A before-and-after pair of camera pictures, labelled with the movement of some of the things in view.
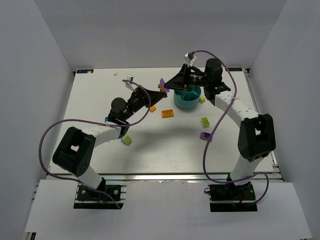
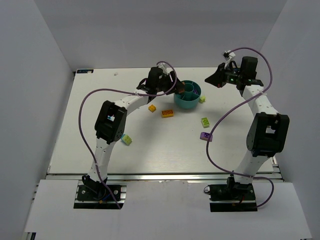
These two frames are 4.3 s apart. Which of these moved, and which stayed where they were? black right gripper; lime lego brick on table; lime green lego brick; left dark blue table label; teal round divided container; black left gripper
Moved: black left gripper; black right gripper
Stayed: left dark blue table label; teal round divided container; lime lego brick on table; lime green lego brick
